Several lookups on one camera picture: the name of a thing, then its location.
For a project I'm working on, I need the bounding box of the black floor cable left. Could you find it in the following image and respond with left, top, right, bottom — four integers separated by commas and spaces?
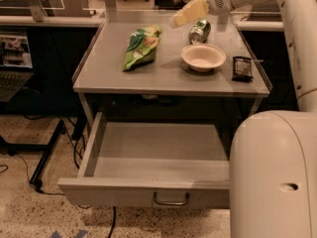
0, 116, 93, 210

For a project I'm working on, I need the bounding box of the laptop computer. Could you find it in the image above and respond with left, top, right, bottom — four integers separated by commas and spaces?
0, 31, 34, 102

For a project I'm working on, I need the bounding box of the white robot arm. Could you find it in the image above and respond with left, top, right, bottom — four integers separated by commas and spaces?
169, 0, 317, 238

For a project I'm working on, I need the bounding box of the grey metal cabinet table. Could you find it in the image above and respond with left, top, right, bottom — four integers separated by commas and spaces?
73, 10, 271, 122

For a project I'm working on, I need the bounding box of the black cable under drawer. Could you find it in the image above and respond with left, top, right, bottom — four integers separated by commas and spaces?
107, 205, 118, 238

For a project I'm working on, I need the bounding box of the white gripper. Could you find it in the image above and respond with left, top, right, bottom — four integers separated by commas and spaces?
168, 0, 233, 28

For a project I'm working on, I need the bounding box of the green soda can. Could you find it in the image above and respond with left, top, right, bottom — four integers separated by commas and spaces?
188, 20, 211, 44

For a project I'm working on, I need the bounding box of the black drawer handle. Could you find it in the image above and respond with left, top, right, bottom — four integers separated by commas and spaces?
153, 192, 190, 206

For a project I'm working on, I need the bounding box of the white paper bowl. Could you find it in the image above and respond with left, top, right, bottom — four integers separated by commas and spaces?
181, 44, 226, 73

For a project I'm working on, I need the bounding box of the black desk stand leg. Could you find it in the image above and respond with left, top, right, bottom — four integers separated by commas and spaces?
0, 120, 65, 192

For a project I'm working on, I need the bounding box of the green rice chip bag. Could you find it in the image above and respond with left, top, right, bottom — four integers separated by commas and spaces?
123, 25, 162, 70

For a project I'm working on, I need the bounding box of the open grey top drawer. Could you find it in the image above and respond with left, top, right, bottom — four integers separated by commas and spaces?
58, 112, 230, 208

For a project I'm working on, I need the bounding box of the dark snack bar packet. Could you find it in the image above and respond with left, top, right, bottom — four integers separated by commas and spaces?
232, 57, 253, 81

